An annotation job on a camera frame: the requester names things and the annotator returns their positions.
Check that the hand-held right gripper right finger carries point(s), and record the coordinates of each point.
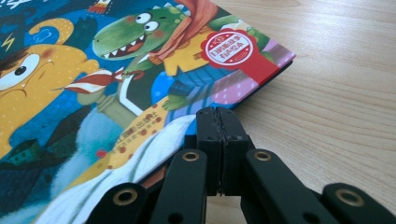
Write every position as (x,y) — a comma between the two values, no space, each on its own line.
(235,146)

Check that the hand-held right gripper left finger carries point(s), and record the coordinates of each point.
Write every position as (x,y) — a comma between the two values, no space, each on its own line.
(210,146)

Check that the dark blue monster picture book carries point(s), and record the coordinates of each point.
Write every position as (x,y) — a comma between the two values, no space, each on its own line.
(93,93)

